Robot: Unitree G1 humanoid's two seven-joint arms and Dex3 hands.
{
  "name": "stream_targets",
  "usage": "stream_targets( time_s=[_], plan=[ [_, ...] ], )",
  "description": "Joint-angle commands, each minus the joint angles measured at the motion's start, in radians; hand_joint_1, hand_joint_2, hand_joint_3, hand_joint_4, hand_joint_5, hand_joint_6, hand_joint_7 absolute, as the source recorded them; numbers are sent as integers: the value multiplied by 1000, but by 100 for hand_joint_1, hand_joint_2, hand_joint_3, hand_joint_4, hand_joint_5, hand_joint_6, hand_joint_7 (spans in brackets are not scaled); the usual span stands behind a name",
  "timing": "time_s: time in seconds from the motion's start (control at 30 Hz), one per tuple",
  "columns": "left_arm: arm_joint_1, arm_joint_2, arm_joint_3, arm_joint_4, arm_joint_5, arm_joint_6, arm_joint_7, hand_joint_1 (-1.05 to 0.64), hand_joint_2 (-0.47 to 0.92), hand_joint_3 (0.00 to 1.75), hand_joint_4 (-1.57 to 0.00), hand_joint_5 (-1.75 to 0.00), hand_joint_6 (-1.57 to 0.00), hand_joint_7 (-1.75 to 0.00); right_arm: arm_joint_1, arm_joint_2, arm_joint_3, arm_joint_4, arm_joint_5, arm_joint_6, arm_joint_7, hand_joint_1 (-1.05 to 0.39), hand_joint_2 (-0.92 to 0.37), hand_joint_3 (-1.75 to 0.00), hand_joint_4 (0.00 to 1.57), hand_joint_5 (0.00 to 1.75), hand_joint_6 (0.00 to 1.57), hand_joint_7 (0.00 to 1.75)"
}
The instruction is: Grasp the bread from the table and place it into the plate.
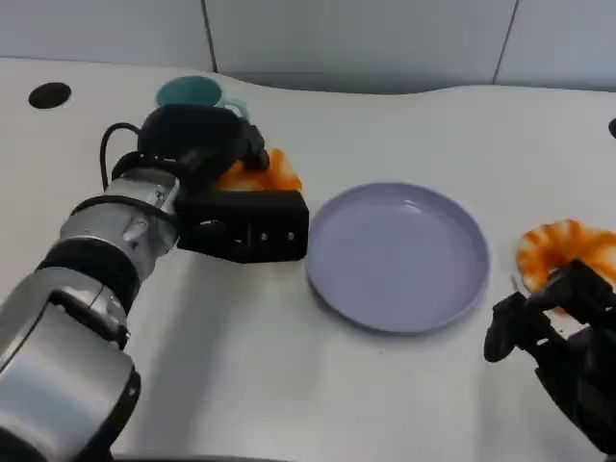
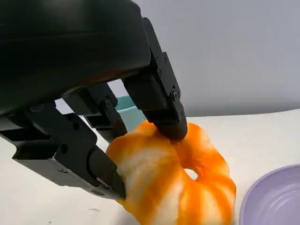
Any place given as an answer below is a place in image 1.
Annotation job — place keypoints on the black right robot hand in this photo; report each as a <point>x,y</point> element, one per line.
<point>587,375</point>

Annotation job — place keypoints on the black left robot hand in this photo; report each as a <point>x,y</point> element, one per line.
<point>192,135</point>

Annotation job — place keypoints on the orange and white bread roll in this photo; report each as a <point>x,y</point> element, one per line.
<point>544,240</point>
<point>279,178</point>

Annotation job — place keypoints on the pale green mug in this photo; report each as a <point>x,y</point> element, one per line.
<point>187,91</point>

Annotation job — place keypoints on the lilac plate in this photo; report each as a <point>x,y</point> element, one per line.
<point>394,255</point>

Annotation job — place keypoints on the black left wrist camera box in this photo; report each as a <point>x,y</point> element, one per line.
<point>250,226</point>

